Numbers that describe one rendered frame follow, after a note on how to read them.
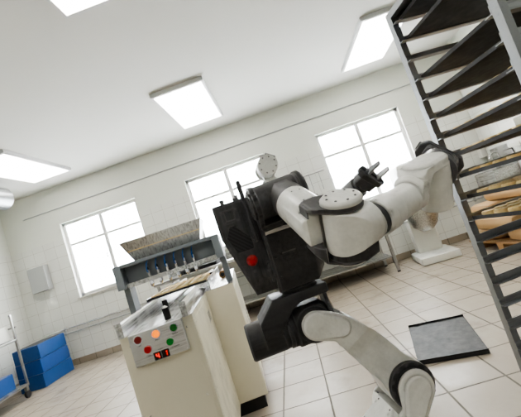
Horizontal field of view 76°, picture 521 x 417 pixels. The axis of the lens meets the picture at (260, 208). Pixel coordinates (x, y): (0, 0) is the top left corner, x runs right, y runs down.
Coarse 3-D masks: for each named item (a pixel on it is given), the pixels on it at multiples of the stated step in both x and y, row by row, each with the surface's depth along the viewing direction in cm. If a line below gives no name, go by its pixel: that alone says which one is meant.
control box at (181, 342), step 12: (168, 324) 147; (180, 324) 148; (132, 336) 146; (144, 336) 146; (168, 336) 147; (180, 336) 147; (132, 348) 145; (144, 348) 145; (156, 348) 146; (168, 348) 146; (180, 348) 147; (144, 360) 145; (156, 360) 145
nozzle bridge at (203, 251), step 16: (208, 240) 232; (160, 256) 228; (176, 256) 229; (208, 256) 228; (224, 256) 234; (112, 272) 217; (128, 272) 226; (144, 272) 226; (160, 272) 227; (224, 272) 233; (128, 288) 220; (128, 304) 225
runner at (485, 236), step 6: (510, 222) 139; (516, 222) 139; (492, 228) 138; (498, 228) 138; (504, 228) 138; (510, 228) 139; (516, 228) 136; (480, 234) 137; (486, 234) 137; (492, 234) 138; (498, 234) 137; (480, 240) 137; (486, 240) 134
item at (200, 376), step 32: (160, 320) 160; (192, 320) 151; (128, 352) 148; (192, 352) 150; (160, 384) 147; (192, 384) 148; (224, 384) 177; (160, 416) 146; (192, 416) 147; (224, 416) 150
